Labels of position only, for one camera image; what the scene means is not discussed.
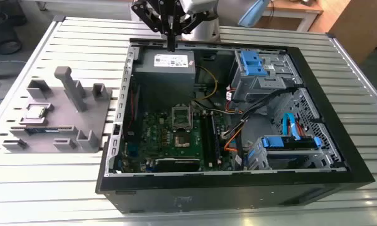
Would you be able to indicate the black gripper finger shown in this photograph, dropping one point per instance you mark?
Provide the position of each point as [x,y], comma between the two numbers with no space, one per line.
[176,23]
[164,23]

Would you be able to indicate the silver CPU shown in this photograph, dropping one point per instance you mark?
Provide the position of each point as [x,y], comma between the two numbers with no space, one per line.
[35,111]

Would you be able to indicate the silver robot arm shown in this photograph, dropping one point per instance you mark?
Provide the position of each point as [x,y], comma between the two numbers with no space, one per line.
[204,28]

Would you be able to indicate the CPU socket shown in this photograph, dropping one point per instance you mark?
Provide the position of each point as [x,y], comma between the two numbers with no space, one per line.
[181,140]

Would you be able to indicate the grey power supply unit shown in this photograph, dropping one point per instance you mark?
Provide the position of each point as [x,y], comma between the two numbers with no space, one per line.
[163,82]

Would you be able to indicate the blue plastic drive latch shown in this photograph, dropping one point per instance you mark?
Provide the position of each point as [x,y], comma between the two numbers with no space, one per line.
[252,63]

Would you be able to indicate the black table corner cap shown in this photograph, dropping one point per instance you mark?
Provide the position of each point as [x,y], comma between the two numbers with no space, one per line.
[331,35]
[59,18]

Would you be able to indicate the grey metal drive cage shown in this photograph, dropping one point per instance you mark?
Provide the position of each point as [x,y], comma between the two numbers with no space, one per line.
[269,82]

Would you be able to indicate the metal locking lever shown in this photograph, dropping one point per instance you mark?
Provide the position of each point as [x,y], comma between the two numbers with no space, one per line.
[193,117]

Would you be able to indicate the small dark desk object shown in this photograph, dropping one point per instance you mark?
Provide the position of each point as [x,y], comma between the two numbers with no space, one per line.
[307,2]

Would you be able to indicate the grey parts rack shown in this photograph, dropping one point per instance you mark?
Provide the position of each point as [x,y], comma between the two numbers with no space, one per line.
[91,117]

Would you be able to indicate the black round bin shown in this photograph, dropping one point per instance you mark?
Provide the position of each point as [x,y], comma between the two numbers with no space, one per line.
[17,16]

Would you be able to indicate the white connector block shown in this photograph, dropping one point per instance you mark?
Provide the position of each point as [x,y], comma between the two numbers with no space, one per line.
[225,134]

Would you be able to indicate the black RAM slot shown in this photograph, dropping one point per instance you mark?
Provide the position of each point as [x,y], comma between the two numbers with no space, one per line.
[215,139]
[207,139]
[211,139]

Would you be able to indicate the green motherboard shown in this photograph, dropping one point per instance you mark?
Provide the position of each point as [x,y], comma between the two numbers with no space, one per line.
[157,141]

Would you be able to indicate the black mesh waste bin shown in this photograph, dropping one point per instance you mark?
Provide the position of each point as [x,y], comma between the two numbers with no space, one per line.
[5,40]

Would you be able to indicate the blue board connector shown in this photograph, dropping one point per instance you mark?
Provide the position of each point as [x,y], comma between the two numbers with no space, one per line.
[132,150]

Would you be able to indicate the hard disk in blue carrier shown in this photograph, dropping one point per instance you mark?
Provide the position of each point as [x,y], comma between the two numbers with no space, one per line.
[272,142]

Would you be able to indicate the wooden cabinet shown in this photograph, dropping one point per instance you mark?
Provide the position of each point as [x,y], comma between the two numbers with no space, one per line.
[364,23]

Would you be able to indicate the black graphics card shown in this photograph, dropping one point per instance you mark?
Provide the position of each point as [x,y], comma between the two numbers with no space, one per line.
[176,164]

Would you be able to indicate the blue RAM stick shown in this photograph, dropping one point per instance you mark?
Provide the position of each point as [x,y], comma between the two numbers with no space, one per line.
[41,131]

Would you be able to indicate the grey metal disk bay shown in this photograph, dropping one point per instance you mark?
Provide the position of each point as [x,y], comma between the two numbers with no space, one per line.
[296,155]

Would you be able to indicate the black PC case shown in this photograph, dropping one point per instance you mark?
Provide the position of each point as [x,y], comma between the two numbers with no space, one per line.
[207,195]

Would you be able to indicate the wooden desk white frame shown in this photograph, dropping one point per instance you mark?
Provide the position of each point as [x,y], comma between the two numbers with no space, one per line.
[301,8]

